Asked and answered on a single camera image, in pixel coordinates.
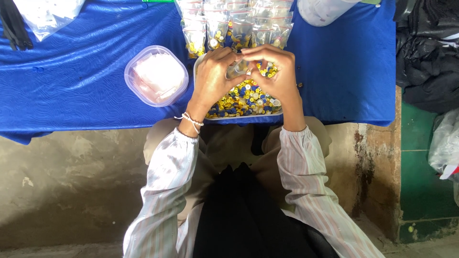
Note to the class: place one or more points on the person's right hand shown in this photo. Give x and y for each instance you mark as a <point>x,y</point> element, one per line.
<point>281,77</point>

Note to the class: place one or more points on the person's left hand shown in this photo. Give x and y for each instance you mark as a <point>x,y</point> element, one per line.
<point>211,80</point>

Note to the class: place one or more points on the person's left fingers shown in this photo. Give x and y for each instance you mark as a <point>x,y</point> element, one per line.
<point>224,57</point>

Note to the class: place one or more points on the person's right fingers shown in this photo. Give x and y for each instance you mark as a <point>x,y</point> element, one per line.
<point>263,57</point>

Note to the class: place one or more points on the small clear zip bag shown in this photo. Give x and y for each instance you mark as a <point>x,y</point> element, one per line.
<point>237,69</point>

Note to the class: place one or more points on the pile of filled button bags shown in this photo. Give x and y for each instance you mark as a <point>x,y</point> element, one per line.
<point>233,25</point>

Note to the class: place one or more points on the heap of yellow blue buttons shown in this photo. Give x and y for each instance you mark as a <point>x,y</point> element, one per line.
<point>244,100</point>

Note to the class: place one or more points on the white tray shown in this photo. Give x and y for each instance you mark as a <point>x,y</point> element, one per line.
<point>229,116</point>

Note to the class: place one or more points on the clear plastic tub with bags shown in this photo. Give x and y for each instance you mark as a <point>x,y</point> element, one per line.
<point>156,76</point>

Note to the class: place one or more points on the person's legs in tan trousers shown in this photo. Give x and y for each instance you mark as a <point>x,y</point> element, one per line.
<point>233,143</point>

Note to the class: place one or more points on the blue table cloth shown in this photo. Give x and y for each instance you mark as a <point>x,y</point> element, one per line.
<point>71,79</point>

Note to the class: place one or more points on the black garment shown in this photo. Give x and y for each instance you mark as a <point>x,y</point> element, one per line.
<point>247,215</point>

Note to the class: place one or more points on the heap of black bags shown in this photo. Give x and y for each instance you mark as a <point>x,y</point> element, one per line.
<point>426,53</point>

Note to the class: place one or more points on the clear plastic bag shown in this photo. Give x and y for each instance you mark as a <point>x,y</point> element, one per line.
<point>48,14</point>

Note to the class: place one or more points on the translucent plastic bag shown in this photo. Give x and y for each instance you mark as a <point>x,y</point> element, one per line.
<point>444,147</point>

